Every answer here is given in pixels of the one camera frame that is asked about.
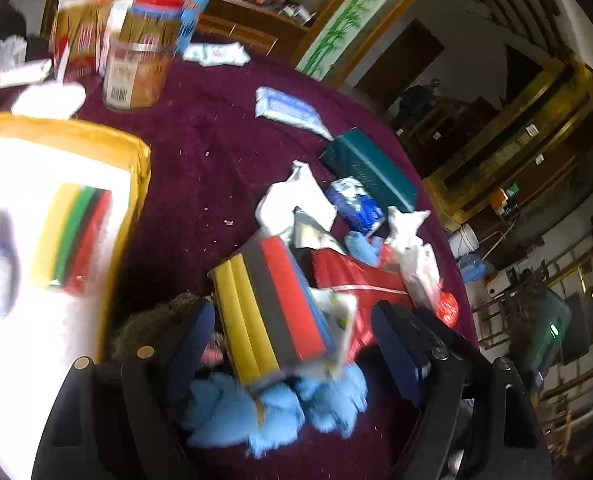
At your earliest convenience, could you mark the yellow wooden counter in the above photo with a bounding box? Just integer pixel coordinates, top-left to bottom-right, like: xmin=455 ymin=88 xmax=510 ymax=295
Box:
xmin=424 ymin=60 xmax=593 ymax=231

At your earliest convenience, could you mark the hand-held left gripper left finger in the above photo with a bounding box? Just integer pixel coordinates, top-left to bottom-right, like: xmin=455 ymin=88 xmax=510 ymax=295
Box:
xmin=31 ymin=300 xmax=217 ymax=480

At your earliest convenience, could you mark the blue water jug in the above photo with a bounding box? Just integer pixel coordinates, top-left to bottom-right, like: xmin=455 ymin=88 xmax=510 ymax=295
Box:
xmin=459 ymin=254 xmax=492 ymax=283

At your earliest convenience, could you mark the red bag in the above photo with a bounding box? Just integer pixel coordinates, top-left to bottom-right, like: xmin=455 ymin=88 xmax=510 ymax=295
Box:
xmin=309 ymin=247 xmax=460 ymax=356

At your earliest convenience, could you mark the small light blue cloth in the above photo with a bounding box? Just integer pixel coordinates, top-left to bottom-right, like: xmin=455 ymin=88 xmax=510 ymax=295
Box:
xmin=345 ymin=232 xmax=385 ymax=267

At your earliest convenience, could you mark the teal box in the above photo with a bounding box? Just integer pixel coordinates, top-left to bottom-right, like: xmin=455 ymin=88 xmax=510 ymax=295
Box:
xmin=319 ymin=128 xmax=418 ymax=213

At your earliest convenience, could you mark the green machine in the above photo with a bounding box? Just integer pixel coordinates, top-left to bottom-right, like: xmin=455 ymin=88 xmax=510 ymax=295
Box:
xmin=507 ymin=285 xmax=573 ymax=376

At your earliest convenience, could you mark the white tissue pack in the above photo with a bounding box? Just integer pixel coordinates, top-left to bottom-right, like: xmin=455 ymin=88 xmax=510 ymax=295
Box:
xmin=184 ymin=42 xmax=251 ymax=68

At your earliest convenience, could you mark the wooden cabinet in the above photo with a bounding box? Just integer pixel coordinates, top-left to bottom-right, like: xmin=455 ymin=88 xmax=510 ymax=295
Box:
xmin=196 ymin=0 xmax=318 ymax=61

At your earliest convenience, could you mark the amber filled jar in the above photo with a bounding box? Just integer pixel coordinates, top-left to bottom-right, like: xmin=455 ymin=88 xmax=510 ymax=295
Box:
xmin=104 ymin=42 xmax=172 ymax=110

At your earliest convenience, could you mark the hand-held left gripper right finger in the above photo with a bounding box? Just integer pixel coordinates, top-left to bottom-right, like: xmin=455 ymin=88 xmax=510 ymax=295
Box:
xmin=371 ymin=301 xmax=552 ymax=480

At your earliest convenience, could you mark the brown furry toy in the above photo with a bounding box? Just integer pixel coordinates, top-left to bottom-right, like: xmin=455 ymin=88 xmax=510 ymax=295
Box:
xmin=111 ymin=292 xmax=213 ymax=361

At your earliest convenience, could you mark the green bamboo scroll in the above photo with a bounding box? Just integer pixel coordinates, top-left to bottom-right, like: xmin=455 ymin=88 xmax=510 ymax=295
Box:
xmin=296 ymin=0 xmax=430 ymax=79

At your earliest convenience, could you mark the white bucket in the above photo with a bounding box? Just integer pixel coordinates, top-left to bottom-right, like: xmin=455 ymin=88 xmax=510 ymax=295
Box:
xmin=447 ymin=223 xmax=479 ymax=257

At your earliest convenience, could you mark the maroon tablecloth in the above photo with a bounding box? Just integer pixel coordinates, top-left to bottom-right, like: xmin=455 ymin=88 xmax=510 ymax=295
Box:
xmin=0 ymin=35 xmax=480 ymax=480

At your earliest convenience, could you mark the light blue fluffy cloth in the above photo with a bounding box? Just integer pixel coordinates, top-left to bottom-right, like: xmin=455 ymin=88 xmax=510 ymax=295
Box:
xmin=181 ymin=360 xmax=370 ymax=459

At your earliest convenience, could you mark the white cloth bag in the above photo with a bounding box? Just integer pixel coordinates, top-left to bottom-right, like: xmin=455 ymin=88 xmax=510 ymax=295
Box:
xmin=387 ymin=207 xmax=443 ymax=311

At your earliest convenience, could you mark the crumpled white plastic wrap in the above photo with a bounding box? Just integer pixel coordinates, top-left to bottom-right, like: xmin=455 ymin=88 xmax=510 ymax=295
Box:
xmin=255 ymin=160 xmax=337 ymax=242

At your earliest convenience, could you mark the multicolour sponge pack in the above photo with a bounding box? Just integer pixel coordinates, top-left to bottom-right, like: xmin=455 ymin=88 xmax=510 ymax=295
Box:
xmin=31 ymin=183 xmax=113 ymax=296
xmin=209 ymin=236 xmax=358 ymax=387

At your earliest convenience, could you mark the white blue wipes packet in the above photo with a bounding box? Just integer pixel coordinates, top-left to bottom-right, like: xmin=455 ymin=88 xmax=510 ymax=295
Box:
xmin=255 ymin=86 xmax=335 ymax=141

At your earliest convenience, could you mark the yellow tray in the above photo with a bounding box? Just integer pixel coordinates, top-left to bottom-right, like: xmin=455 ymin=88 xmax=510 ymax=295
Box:
xmin=0 ymin=112 xmax=152 ymax=463

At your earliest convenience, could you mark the clear jar blue label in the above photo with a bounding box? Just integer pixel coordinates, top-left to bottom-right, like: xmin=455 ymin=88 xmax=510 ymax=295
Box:
xmin=126 ymin=0 xmax=213 ymax=56

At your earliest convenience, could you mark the flat white packet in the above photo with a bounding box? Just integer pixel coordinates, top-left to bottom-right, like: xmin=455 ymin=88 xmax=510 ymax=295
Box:
xmin=0 ymin=58 xmax=52 ymax=91

